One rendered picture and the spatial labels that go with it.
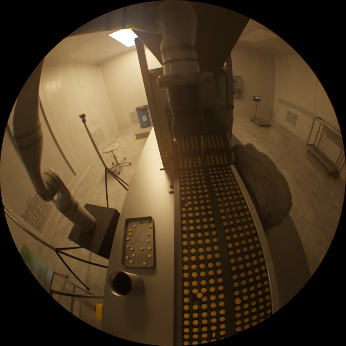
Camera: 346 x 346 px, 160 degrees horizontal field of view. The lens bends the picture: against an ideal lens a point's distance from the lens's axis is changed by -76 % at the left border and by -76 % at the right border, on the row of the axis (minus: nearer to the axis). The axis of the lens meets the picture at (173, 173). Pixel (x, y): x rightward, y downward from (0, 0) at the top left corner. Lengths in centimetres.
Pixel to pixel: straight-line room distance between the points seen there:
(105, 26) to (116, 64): 421
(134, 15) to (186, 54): 12
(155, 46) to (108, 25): 17
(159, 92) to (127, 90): 362
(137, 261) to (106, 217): 27
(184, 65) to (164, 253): 50
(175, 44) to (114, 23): 12
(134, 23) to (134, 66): 399
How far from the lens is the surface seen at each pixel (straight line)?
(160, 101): 69
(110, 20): 28
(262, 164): 48
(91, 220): 61
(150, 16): 33
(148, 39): 39
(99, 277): 157
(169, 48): 26
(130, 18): 28
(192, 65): 25
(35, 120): 37
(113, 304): 52
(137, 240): 49
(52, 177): 49
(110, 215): 62
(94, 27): 28
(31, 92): 38
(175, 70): 24
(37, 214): 246
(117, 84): 440
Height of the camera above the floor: 123
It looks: 40 degrees down
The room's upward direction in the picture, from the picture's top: 11 degrees counter-clockwise
